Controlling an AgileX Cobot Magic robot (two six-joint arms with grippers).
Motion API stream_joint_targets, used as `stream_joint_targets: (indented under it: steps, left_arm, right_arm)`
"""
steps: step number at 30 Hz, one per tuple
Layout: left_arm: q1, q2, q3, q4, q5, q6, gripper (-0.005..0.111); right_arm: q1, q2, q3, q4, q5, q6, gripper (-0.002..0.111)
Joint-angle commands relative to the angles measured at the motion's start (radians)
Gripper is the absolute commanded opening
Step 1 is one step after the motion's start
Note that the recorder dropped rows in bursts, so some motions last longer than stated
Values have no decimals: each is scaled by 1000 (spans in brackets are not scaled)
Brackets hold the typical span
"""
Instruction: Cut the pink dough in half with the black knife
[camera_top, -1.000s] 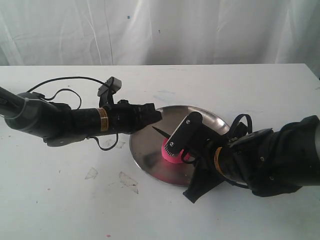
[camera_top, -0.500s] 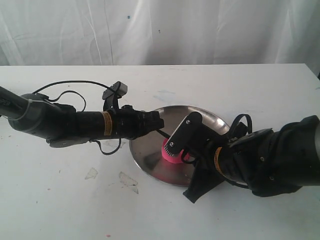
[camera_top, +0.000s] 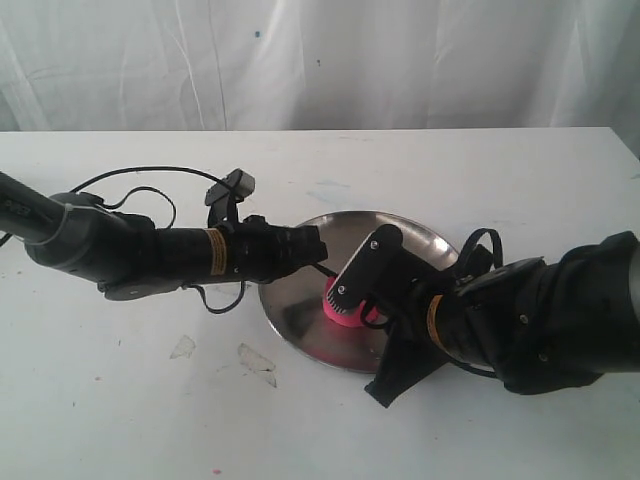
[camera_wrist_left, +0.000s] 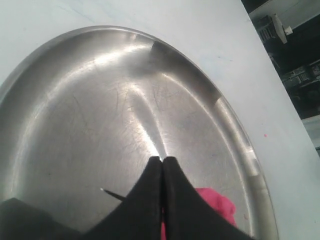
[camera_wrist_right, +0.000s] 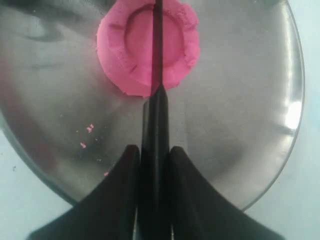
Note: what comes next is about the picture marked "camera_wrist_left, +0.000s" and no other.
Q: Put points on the pink dough piece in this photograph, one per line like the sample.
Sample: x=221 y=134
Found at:
x=196 y=214

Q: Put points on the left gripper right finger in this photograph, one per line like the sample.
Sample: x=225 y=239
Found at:
x=174 y=176

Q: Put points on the round steel plate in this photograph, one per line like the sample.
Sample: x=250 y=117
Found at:
x=86 y=110

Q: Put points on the black knife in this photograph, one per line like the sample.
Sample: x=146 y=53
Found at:
x=113 y=194

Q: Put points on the dark equipment beyond table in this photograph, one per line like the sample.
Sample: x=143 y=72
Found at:
x=290 y=33

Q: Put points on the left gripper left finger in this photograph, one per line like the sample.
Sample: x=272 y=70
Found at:
x=137 y=217

